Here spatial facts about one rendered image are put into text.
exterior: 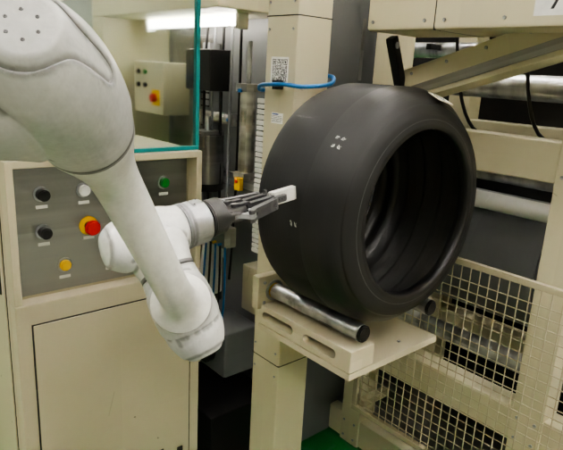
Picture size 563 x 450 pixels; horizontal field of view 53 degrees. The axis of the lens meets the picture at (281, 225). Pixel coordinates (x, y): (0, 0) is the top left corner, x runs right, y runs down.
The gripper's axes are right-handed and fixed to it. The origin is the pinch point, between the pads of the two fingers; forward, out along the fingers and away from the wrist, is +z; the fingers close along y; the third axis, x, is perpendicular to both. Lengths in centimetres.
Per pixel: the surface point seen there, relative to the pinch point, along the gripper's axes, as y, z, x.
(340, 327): -4.9, 12.6, 36.5
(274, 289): 21.3, 13.2, 35.6
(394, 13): 15, 57, -36
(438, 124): -13.1, 38.3, -10.9
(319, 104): 7.2, 19.1, -16.5
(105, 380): 50, -29, 60
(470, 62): -2, 69, -22
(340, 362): -7.6, 9.3, 44.1
